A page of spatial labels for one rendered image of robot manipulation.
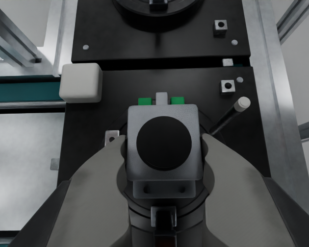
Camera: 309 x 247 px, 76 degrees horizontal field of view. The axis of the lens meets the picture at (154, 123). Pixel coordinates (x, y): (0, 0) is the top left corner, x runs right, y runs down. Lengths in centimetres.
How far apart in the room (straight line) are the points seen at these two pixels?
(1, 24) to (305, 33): 51
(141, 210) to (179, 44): 21
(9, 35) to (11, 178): 19
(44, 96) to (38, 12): 27
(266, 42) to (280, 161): 16
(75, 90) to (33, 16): 32
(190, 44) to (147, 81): 8
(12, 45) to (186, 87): 22
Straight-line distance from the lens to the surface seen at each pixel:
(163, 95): 17
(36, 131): 35
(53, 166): 27
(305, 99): 45
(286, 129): 29
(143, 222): 21
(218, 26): 30
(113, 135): 20
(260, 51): 32
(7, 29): 31
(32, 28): 53
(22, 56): 32
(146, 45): 29
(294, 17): 38
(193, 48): 29
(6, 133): 37
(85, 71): 26
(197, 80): 26
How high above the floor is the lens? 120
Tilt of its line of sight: 74 degrees down
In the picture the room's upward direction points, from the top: 7 degrees counter-clockwise
